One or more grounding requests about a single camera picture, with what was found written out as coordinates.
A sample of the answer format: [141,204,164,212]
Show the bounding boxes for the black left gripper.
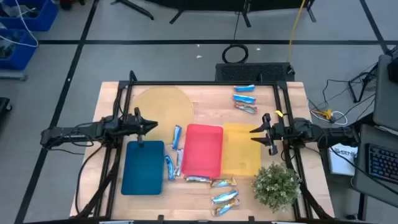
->
[124,107,159,147]

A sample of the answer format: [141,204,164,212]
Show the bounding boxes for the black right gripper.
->
[249,113,286,156]

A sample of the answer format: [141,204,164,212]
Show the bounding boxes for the green red granola bar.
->
[234,103,258,114]

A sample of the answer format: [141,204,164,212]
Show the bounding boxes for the blue wrapper granola bar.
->
[233,84,256,93]
[233,94,257,105]
[164,154,175,180]

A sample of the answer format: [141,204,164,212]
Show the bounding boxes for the silver white granola bar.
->
[174,148,184,177]

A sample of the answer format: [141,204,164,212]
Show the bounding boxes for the silver multicolour granola bar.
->
[184,175,213,184]

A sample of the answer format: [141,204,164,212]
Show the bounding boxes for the light blue granola bar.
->
[211,190,239,205]

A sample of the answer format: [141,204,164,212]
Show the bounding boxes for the orange blue granola bar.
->
[211,198,240,217]

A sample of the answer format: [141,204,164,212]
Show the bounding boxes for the round woven tan placemat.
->
[132,86,195,146]

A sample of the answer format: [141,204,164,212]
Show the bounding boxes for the yellow plastic bin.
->
[221,123,262,177]

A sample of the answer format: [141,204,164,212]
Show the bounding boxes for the blue plastic bin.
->
[120,140,165,196]

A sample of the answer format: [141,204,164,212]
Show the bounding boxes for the artificial green potted plant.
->
[251,161,302,214]

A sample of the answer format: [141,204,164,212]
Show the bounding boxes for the pink red plastic bin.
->
[181,123,224,179]

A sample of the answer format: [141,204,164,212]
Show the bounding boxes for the yellow plug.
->
[312,108,333,121]

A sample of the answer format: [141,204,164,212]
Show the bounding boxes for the black perforated equipment box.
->
[215,62,295,83]

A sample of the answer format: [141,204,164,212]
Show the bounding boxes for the white printed box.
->
[328,142,358,177]

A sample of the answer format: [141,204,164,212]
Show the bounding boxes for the grey desk surface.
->
[373,54,398,131]
[353,124,398,209]

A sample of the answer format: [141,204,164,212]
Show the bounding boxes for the black folding stand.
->
[348,70,379,103]

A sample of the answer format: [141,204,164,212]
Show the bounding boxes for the black stand leg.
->
[169,8,194,25]
[239,0,252,28]
[305,0,317,23]
[110,0,155,21]

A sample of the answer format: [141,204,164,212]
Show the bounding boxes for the black backlit keyboard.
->
[366,143,398,185]

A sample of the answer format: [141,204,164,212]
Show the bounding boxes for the black backdrop panel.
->
[146,0,312,13]

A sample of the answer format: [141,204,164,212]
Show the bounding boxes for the blue storage crate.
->
[0,28,39,71]
[0,0,59,32]

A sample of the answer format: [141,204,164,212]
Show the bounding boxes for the orange black shop vacuum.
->
[60,0,86,10]

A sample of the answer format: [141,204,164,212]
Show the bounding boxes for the grey crate dolly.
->
[0,68,29,82]

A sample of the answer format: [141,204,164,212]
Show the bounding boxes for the black desk device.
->
[387,46,398,83]

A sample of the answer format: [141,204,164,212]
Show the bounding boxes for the black floor equipment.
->
[0,97,12,124]

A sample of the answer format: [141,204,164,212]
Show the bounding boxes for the black floor cables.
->
[306,62,379,125]

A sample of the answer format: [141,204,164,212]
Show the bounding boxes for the white looped cable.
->
[310,110,348,126]

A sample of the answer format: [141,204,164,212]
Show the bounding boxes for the coiled black cable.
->
[221,43,249,65]

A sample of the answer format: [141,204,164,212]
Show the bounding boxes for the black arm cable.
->
[74,145,104,215]

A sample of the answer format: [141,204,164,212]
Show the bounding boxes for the yellow floor cable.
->
[287,0,307,63]

